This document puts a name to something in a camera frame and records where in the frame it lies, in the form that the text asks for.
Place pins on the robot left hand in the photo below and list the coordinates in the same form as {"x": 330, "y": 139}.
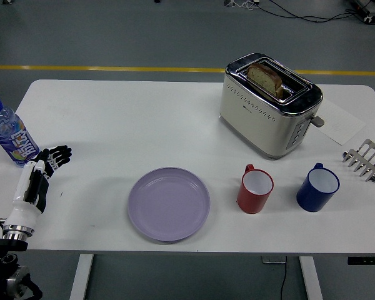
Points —
{"x": 22, "y": 214}

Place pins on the purple plate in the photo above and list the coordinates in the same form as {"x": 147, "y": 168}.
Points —
{"x": 168, "y": 204}

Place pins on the blue-capped drink bottle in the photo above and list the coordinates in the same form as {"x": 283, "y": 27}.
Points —
{"x": 9, "y": 131}

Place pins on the white table leg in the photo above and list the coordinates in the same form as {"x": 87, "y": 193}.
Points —
{"x": 311, "y": 278}
{"x": 81, "y": 278}

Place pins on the red mug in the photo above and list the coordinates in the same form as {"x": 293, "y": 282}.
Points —
{"x": 251, "y": 201}

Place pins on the cream and chrome toaster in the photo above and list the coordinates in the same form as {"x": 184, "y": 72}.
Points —
{"x": 253, "y": 122}

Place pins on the brown bread slice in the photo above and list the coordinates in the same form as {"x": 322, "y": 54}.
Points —
{"x": 262, "y": 76}

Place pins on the blue mug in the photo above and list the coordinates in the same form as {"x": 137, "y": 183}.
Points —
{"x": 311, "y": 200}

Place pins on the white paper sheet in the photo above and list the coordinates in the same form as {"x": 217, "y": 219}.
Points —
{"x": 340, "y": 122}

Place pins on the black table control panel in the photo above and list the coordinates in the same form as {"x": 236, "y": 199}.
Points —
{"x": 367, "y": 260}

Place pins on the metal toast rack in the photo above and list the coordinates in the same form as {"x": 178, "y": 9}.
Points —
{"x": 367, "y": 156}

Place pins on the grey table bracket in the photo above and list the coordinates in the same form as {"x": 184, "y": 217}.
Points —
{"x": 273, "y": 260}

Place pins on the metal equipment frame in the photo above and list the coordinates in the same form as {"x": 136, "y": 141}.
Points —
{"x": 373, "y": 12}

